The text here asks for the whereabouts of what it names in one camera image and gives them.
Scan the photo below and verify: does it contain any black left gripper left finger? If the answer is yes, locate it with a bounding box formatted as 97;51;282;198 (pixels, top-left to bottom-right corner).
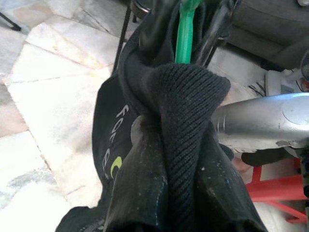
106;114;170;232

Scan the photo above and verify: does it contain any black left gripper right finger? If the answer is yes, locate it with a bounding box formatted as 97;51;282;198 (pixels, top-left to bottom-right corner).
196;134;268;232

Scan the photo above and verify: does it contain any black fonemax t-shirt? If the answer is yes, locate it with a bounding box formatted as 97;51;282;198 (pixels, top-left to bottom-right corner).
56;0;235;232

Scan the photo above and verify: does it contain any green plastic hanger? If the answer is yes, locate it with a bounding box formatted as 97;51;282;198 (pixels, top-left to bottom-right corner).
174;0;204;65

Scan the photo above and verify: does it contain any red plastic stool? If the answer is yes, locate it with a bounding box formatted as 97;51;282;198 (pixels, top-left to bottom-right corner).
245;166;309;221

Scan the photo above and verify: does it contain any black metal stand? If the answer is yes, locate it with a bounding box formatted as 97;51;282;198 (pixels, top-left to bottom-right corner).
113;0;152;73

